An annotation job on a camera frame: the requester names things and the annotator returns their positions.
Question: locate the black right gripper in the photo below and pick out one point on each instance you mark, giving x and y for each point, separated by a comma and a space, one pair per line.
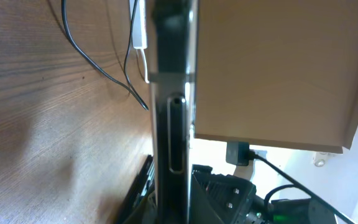
217, 198

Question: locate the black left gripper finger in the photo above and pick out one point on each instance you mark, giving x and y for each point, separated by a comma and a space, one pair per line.
143, 182

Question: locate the black Galaxy flip phone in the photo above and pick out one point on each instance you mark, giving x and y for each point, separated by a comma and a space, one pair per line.
172, 29

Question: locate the white power strip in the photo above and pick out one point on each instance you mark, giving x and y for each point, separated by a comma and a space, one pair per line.
139, 34

